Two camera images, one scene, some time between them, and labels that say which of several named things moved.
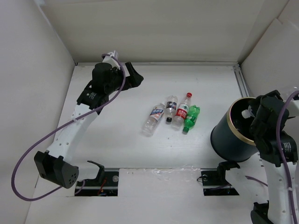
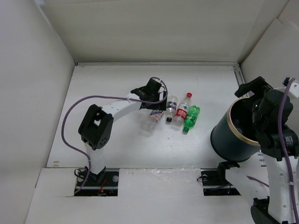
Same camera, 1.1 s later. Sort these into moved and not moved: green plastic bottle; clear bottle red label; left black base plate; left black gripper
Moved: left black gripper
Not moved: clear bottle red label; green plastic bottle; left black base plate
